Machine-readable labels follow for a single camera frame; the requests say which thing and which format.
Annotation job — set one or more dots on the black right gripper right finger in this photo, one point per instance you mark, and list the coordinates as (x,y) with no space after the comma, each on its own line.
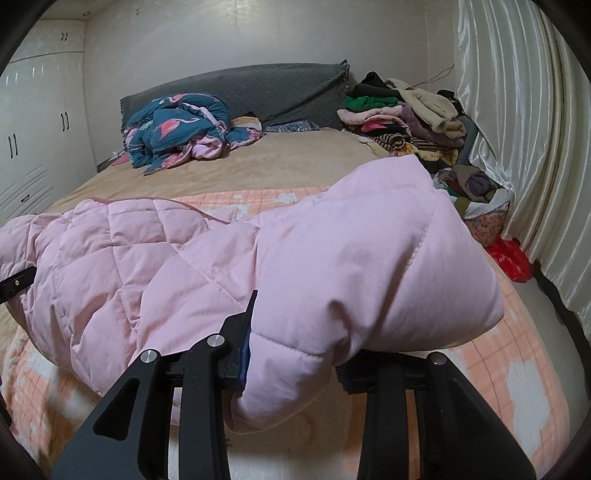
(369,370)

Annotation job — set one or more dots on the pink quilted jacket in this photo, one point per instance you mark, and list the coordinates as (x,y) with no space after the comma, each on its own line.
(379,261)

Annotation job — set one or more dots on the white wardrobe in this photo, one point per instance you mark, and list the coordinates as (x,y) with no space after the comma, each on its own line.
(46,151)

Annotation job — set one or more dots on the tan bed cover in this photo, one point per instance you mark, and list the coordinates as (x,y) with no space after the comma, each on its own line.
(276,161)

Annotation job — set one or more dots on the red plastic bag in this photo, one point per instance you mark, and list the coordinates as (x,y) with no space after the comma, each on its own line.
(511,259)

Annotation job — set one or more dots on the pile of mixed clothes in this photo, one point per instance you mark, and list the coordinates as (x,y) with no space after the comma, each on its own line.
(406,119)

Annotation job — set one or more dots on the blue flamingo print quilt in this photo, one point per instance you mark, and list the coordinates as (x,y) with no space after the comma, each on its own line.
(172,130)

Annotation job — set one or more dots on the grey headboard cushion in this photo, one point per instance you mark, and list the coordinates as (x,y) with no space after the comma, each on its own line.
(276,93)

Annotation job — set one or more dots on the cream satin curtain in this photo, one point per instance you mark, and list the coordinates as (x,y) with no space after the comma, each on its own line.
(523,86)

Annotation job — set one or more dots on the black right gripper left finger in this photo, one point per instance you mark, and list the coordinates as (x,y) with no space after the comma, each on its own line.
(236,329)

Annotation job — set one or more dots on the floral laundry basket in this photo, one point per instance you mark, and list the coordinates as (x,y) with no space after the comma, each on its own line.
(482,203)

